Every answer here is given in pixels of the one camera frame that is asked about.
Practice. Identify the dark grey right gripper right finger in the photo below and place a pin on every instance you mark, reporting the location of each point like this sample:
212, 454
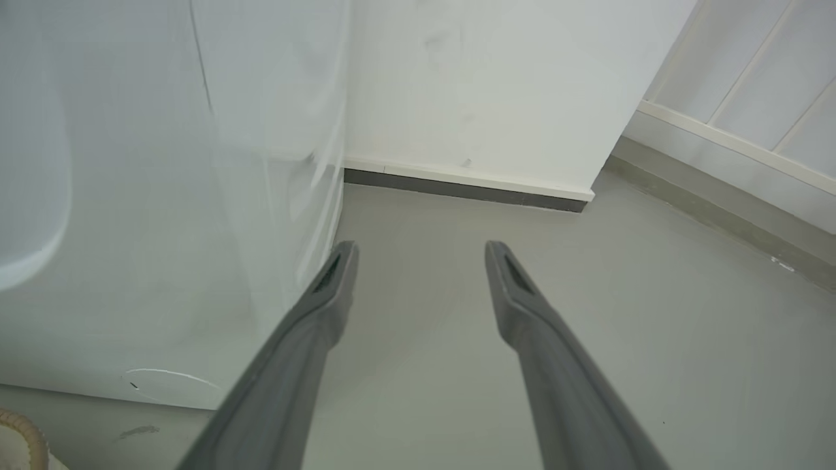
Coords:
562, 385

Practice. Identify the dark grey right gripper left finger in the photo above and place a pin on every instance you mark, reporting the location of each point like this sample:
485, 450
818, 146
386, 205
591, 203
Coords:
287, 378

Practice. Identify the white washing machine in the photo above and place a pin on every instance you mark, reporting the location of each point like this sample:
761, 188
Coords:
163, 196

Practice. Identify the beige woven laundry basket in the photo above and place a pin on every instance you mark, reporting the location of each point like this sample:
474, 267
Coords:
23, 444

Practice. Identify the white and grey skirting board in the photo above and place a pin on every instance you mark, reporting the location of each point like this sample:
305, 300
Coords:
467, 186

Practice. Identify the white panelled sliding door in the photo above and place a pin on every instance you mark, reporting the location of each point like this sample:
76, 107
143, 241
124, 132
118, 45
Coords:
744, 111

